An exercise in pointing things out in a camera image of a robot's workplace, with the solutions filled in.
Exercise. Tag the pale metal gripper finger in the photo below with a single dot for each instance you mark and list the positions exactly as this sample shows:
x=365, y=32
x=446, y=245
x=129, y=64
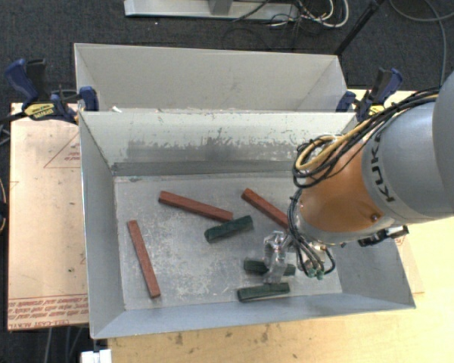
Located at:
x=271, y=274
x=282, y=269

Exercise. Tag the dark green flat block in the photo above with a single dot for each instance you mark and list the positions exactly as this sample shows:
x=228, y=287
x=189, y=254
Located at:
x=263, y=292
x=254, y=266
x=229, y=228

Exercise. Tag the red-brown flat block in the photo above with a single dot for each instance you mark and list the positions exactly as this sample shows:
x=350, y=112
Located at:
x=143, y=259
x=194, y=206
x=265, y=207

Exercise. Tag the grey metal bin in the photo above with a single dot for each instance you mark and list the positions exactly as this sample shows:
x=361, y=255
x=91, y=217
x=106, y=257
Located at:
x=196, y=240

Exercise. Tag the brown cardboard board red print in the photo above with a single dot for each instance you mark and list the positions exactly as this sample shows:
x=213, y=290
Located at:
x=45, y=210

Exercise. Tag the black cylinder on white bracket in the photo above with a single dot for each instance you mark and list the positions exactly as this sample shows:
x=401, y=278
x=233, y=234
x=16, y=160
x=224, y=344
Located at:
x=382, y=236

